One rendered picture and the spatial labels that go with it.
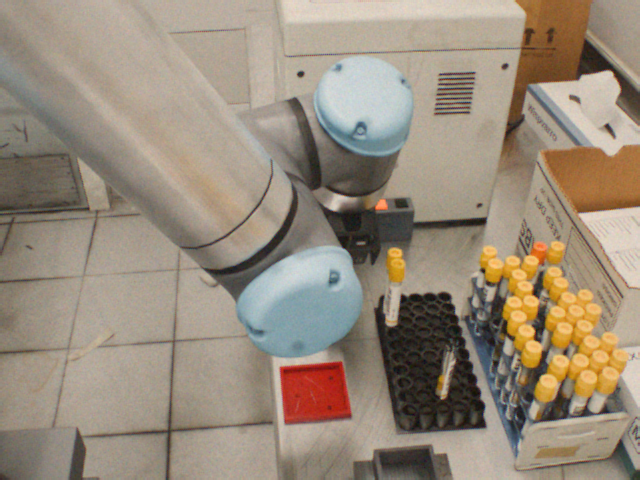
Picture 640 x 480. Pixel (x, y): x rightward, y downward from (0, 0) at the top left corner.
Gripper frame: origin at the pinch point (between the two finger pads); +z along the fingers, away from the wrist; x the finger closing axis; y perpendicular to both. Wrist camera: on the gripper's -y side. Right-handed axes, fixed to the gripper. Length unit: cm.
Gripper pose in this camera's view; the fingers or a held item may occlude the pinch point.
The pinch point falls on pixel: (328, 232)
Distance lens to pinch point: 83.3
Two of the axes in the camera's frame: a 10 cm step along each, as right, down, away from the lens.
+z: -0.5, 3.5, 9.4
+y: 0.9, 9.3, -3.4
